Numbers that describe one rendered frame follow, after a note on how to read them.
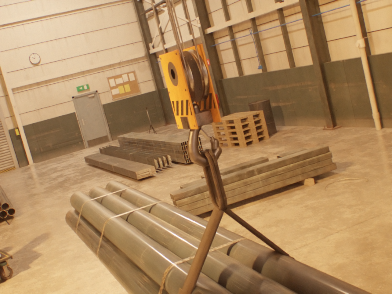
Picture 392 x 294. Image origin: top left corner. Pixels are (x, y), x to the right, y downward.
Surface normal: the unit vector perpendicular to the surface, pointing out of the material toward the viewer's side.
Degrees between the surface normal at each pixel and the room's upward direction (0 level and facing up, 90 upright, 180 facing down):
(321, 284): 19
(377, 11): 90
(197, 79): 90
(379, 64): 90
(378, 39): 90
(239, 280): 34
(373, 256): 0
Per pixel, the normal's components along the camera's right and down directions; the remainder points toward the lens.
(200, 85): -0.90, 0.28
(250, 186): 0.29, 0.07
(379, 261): -0.25, -0.96
